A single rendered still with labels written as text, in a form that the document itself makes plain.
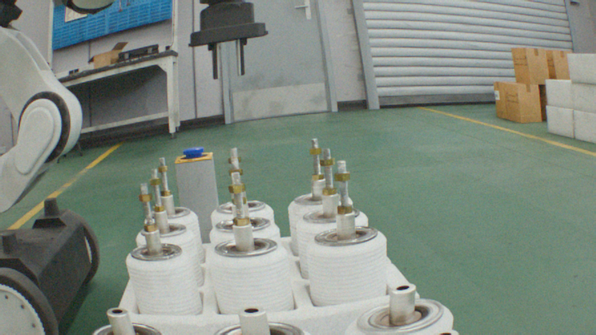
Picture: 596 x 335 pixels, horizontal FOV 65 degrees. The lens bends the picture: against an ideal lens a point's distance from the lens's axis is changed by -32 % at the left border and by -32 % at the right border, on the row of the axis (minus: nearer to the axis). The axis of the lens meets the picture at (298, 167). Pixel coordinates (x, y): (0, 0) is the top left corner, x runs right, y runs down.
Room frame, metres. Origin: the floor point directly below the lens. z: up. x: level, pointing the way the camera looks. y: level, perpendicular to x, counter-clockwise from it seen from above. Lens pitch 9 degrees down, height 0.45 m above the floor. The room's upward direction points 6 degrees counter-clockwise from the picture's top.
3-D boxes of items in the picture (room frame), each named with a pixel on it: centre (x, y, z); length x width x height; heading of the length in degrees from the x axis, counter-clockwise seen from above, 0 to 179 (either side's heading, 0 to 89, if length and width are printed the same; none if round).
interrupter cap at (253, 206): (0.97, 0.09, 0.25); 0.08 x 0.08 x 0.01
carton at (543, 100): (4.21, -2.14, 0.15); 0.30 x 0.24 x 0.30; 7
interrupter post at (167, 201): (0.96, 0.21, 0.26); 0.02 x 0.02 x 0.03
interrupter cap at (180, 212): (0.96, 0.21, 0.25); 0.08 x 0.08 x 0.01
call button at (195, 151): (1.13, 0.18, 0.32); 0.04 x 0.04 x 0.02
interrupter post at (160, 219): (0.84, 0.20, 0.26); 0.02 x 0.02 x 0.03
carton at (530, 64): (4.19, -1.96, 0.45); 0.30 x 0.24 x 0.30; 8
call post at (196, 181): (1.13, 0.18, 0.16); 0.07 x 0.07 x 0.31; 5
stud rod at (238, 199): (0.73, 0.07, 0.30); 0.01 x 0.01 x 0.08
